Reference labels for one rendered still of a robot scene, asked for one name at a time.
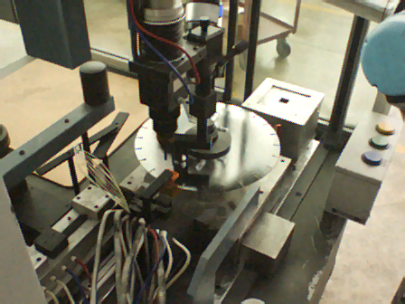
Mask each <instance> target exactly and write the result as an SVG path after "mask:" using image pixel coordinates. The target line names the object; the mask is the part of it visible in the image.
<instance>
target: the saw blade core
mask: <svg viewBox="0 0 405 304"><path fill-rule="evenodd" d="M226 106H227V104H222V103H217V109H216V112H215V113H217V114H218V115H219V116H218V117H217V119H216V120H215V121H214V122H215V125H217V126H221V127H223V128H227V129H228V130H229V133H230V134H231V138H232V141H231V148H229V150H227V152H225V153H223V154H220V155H218V156H217V157H199V156H197V155H195V154H193V153H191V152H189V158H186V159H185V161H183V162H182V163H179V162H176V160H175V161H174V166H173V161H172V148H171V145H169V146H166V160H165V148H164V146H163V145H161V144H159V142H157V140H156V133H155V132H154V131H153V120H152V119H149V120H147V121H146V122H145V124H143V126H142V128H141V129H140V130H139V131H138V132H137V138H136V140H135V152H136V154H137V159H138V162H139V161H140V164H141V166H142V167H143V168H144V169H145V170H146V171H147V172H148V173H149V174H151V176H153V177H154V178H157V177H158V176H159V175H160V174H161V173H162V172H163V171H164V170H165V169H167V168H168V169H170V170H173V171H175V172H177V173H179V176H178V177H177V178H176V179H175V180H174V181H173V182H170V181H168V182H169V185H170V186H174V187H176V188H182V187H183V185H184V187H183V190H189V191H193V192H202V191H204V192H223V188H224V190H225V192H227V191H230V190H236V189H239V188H243V186H248V185H251V184H253V183H255V182H257V181H259V179H261V178H263V177H264V176H266V175H267V174H268V172H270V171H271V170H272V169H273V167H274V166H275V164H276V163H277V161H278V156H279V152H280V144H279V141H278V136H277V134H276V132H275V130H273V129H272V130H267V128H272V127H271V126H270V125H269V124H268V123H267V122H266V121H265V120H263V119H262V118H261V117H259V116H257V115H256V114H254V113H253V112H250V111H248V110H245V109H241V108H239V107H237V106H232V105H229V104H228V106H227V108H225V107H226ZM240 111H241V112H240ZM254 117H255V118H254ZM177 124H178V129H177V130H176V132H175V133H179V134H184V132H186V131H187V130H188V129H189V128H191V127H193V126H197V124H193V123H191V122H188V118H187V114H186V113H185V111H184V106H183V104H181V116H180V117H179V119H178V120H177ZM263 125H264V126H263ZM270 134H271V135H270ZM273 145H275V146H273ZM140 148H142V149H140ZM151 171H152V172H151ZM240 182H242V183H243V185H242V184H241V183H240ZM222 186H224V187H223V188H222ZM202 187H204V189H202Z"/></svg>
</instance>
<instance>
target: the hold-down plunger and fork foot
mask: <svg viewBox="0 0 405 304"><path fill-rule="evenodd" d="M207 129H208V119H206V120H199V119H197V135H194V134H179V133H174V160H176V162H179V163H182V162H183V153H184V155H185V156H186V158H189V148H190V149H198V150H211V146H212V136H207Z"/></svg>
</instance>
